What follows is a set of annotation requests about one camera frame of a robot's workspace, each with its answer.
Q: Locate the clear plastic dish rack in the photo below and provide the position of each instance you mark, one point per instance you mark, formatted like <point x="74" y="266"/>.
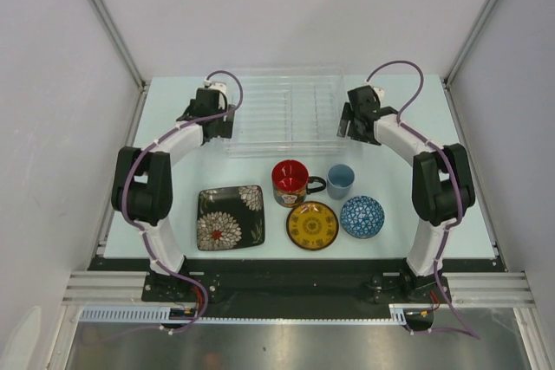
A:
<point x="291" y="111"/>

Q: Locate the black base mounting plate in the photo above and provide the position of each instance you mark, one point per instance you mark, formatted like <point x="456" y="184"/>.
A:
<point x="377" y="281"/>

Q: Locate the light blue cup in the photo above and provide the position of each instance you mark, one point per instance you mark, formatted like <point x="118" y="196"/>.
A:
<point x="340" y="179"/>

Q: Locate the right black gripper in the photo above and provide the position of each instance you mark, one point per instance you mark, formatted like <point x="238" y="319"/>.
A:
<point x="351" y="115"/>

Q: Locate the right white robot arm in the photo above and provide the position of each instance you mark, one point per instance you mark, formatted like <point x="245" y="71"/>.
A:
<point x="442" y="184"/>

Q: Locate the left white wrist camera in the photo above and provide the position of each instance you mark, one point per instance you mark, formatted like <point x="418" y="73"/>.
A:
<point x="215" y="85"/>

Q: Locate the black floral square plate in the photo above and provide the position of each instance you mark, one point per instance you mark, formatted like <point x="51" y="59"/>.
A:
<point x="230" y="218"/>

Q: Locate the aluminium frame rail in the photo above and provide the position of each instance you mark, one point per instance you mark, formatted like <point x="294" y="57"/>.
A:
<point x="468" y="290"/>

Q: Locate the slotted cable duct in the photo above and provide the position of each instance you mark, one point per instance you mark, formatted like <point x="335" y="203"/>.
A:
<point x="157" y="315"/>

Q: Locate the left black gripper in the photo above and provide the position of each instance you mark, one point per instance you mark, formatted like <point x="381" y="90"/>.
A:
<point x="224" y="128"/>

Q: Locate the yellow round patterned plate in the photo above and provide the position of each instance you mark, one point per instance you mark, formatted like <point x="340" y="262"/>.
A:
<point x="312" y="226"/>

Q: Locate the red black mug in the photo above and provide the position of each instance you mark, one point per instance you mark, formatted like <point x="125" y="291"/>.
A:
<point x="292" y="183"/>

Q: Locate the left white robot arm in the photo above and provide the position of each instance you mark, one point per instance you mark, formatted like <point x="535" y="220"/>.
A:
<point x="143" y="183"/>

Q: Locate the blue white patterned bowl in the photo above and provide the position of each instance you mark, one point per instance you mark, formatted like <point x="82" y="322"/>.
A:
<point x="362" y="217"/>

